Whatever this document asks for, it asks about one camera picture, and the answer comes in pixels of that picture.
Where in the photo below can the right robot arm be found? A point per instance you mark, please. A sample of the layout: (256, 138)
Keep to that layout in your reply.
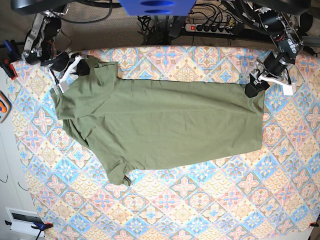
(39, 47)

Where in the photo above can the orange grey device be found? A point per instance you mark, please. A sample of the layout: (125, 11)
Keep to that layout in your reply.
(5, 107)

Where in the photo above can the white power strip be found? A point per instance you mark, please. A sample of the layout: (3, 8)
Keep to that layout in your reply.
(208, 28)

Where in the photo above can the blue clamp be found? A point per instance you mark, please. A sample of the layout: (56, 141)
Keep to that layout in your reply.
(41, 226)

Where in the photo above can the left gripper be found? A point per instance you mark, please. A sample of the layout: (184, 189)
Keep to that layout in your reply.
(274, 65)

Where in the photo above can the olive green t-shirt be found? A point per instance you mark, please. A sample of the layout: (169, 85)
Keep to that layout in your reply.
(144, 124)

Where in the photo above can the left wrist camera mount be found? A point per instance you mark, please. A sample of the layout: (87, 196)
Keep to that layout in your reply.
(288, 87)

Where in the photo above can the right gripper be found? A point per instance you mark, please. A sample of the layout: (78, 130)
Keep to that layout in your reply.
(60, 62)

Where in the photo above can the patterned tile tablecloth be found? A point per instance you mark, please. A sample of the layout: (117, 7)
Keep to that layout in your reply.
(271, 192)

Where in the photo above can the blue box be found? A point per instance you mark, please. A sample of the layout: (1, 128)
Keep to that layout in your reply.
(157, 7)

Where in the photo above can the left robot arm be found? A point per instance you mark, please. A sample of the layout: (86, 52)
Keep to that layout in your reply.
(284, 33)

